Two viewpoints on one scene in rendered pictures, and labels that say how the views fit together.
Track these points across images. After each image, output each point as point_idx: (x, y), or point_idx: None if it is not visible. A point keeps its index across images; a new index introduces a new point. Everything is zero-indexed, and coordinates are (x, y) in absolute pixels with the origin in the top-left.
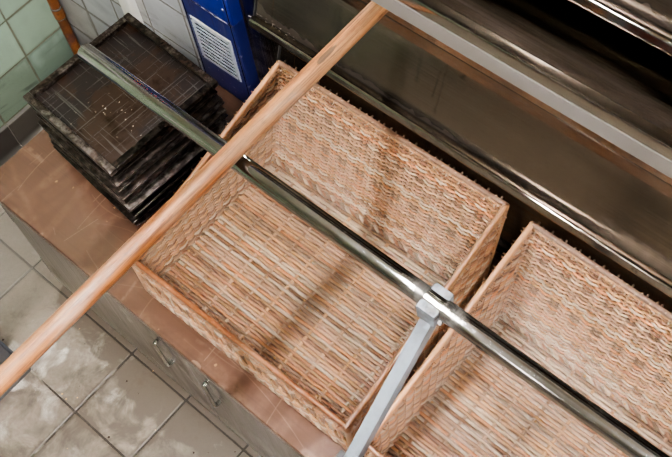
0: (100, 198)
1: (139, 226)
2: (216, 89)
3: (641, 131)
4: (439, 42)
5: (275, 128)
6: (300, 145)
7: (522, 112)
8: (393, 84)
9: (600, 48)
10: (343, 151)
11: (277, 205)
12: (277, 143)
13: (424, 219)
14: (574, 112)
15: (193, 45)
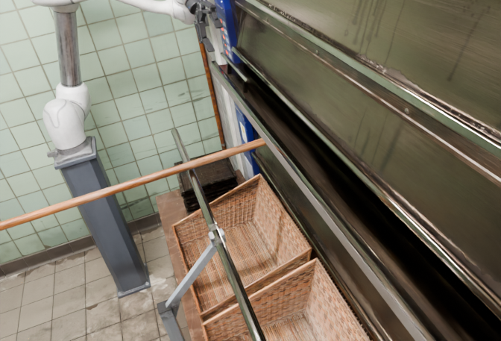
0: (186, 213)
1: (192, 226)
2: (250, 192)
3: (291, 161)
4: None
5: (255, 205)
6: (260, 214)
7: None
8: (283, 183)
9: (308, 141)
10: (270, 217)
11: (244, 236)
12: (255, 213)
13: (288, 254)
14: (278, 155)
15: None
